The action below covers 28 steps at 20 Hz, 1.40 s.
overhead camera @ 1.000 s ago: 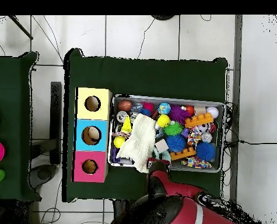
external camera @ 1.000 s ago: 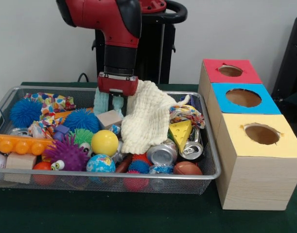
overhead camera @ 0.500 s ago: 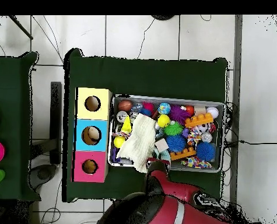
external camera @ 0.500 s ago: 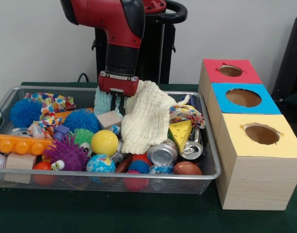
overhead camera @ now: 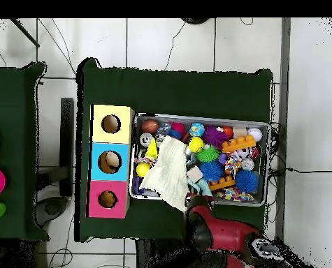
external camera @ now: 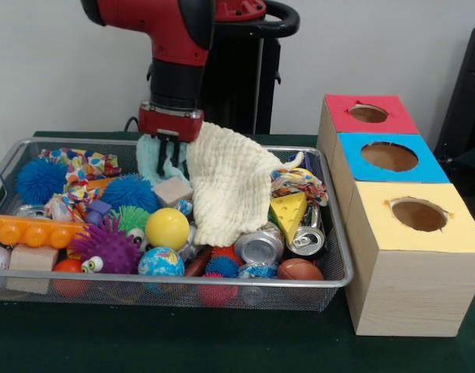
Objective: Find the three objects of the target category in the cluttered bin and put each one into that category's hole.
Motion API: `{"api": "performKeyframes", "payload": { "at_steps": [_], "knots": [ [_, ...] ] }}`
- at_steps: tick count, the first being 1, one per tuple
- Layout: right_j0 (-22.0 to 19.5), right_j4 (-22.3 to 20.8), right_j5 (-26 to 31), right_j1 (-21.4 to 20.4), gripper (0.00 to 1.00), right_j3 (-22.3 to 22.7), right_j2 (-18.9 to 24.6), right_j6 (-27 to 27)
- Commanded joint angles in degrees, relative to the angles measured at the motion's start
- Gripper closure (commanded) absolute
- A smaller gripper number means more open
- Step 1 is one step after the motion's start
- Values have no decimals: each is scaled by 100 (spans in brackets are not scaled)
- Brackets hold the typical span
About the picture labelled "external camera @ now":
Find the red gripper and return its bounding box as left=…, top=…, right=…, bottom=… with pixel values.
left=138, top=100, right=205, bottom=176

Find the light blue waffle cloth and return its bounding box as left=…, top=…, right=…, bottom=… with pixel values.
left=135, top=134, right=191, bottom=188

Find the cream waffle cloth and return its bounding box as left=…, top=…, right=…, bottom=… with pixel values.
left=185, top=122, right=306, bottom=249

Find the silver mesh bin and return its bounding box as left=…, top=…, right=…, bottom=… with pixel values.
left=0, top=138, right=355, bottom=314

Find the wooden box with three holes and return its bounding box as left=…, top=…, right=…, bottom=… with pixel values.
left=316, top=92, right=475, bottom=337

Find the green fuzzy monster toy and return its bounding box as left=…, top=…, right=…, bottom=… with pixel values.
left=112, top=204, right=151, bottom=252

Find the yellow smiley ball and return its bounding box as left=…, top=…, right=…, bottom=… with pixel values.
left=145, top=207, right=190, bottom=252

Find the globe print ball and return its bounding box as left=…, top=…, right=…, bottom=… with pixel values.
left=138, top=246, right=186, bottom=277

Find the purple spiky monster toy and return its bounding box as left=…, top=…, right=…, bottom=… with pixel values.
left=68, top=215, right=144, bottom=275

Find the crushed silver can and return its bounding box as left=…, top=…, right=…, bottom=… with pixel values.
left=233, top=224, right=287, bottom=266

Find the yellow cheese wedge toy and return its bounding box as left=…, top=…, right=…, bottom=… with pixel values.
left=268, top=192, right=309, bottom=246

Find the orange toy building brick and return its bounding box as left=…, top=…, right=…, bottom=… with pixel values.
left=0, top=214, right=86, bottom=249

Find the brown toy football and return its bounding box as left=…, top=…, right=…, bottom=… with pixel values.
left=276, top=258, right=326, bottom=281

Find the black upright panel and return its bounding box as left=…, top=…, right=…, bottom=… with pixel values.
left=434, top=25, right=475, bottom=159

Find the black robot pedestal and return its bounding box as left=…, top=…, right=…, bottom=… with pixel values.
left=200, top=0, right=301, bottom=135

